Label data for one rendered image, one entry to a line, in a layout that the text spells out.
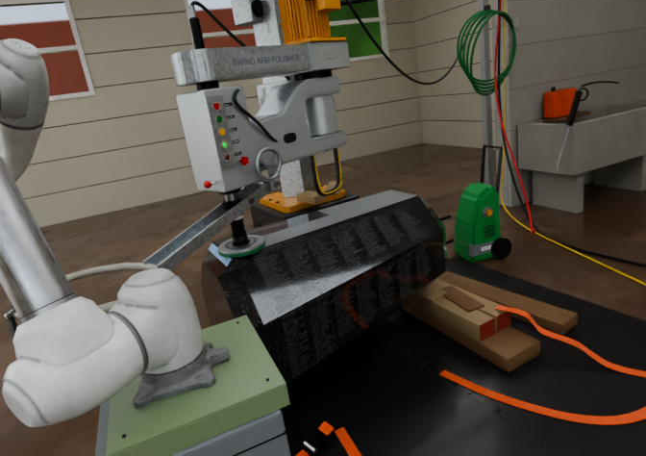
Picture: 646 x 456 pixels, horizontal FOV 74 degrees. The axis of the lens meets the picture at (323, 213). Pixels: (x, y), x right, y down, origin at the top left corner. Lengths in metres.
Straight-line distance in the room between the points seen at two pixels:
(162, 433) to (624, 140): 4.62
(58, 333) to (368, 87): 8.48
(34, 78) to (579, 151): 4.12
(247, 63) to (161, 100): 6.04
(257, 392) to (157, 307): 0.29
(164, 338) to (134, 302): 0.10
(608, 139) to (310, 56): 3.29
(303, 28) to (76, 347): 1.77
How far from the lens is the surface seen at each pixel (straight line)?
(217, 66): 1.85
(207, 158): 1.87
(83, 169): 8.00
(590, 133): 4.58
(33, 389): 0.96
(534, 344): 2.51
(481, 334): 2.47
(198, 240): 1.84
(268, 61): 2.03
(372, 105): 9.14
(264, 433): 1.09
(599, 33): 5.70
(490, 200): 3.51
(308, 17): 2.31
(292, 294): 1.93
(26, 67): 1.14
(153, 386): 1.13
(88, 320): 0.98
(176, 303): 1.04
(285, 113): 2.07
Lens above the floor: 1.48
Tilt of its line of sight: 16 degrees down
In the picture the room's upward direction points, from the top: 9 degrees counter-clockwise
